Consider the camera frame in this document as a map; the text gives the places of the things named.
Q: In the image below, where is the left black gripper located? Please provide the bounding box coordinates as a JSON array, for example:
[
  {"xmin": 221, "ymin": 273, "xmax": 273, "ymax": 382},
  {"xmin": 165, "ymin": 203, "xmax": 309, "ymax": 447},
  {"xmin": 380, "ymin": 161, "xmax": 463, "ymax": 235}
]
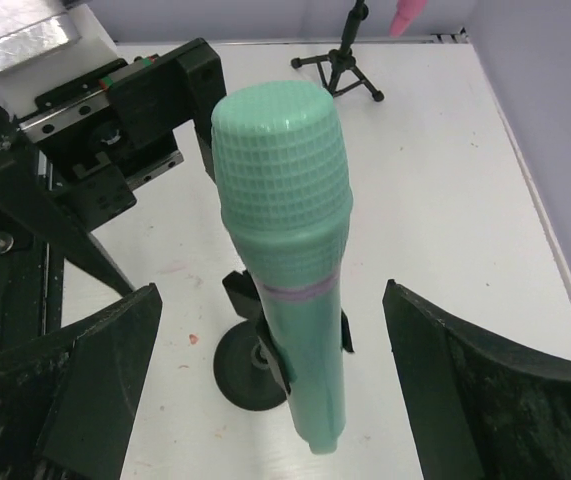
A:
[{"xmin": 0, "ymin": 38, "xmax": 226, "ymax": 295}]

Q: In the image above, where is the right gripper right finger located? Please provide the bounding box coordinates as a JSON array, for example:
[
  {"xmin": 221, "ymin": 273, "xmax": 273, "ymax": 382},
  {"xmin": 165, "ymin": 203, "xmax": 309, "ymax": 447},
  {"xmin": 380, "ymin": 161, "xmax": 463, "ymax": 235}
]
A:
[{"xmin": 383, "ymin": 281, "xmax": 571, "ymax": 479}]

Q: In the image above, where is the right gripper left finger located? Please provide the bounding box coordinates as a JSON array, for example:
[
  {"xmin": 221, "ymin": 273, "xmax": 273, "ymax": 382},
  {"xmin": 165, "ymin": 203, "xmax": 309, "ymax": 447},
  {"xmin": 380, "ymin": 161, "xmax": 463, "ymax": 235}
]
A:
[{"xmin": 0, "ymin": 284, "xmax": 162, "ymax": 479}]

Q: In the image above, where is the black round-base mic stand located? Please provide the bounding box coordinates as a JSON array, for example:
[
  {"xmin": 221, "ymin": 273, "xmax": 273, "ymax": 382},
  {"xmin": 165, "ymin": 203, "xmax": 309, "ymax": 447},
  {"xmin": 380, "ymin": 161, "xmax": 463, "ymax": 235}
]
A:
[{"xmin": 212, "ymin": 269, "xmax": 355, "ymax": 412}]

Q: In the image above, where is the green microphone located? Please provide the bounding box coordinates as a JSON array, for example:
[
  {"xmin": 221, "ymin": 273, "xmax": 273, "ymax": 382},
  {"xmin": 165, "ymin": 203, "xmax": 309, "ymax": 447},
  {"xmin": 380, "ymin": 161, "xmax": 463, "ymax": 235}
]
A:
[{"xmin": 212, "ymin": 80, "xmax": 353, "ymax": 455}]

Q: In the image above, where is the black tripod shock-mount stand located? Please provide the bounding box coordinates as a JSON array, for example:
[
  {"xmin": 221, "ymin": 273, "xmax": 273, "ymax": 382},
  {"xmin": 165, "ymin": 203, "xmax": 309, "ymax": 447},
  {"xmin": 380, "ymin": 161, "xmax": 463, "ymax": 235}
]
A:
[{"xmin": 290, "ymin": 0, "xmax": 385, "ymax": 102}]

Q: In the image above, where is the pink microphone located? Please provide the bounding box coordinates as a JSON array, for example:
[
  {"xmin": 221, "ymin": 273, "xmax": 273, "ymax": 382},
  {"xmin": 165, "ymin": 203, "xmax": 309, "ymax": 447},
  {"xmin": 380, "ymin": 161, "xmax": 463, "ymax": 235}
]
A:
[{"xmin": 389, "ymin": 0, "xmax": 427, "ymax": 38}]

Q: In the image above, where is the black front mounting rail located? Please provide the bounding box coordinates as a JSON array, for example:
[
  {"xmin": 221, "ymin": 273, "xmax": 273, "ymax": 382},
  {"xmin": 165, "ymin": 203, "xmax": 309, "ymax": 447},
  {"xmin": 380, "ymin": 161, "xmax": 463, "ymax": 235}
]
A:
[{"xmin": 0, "ymin": 211, "xmax": 64, "ymax": 352}]

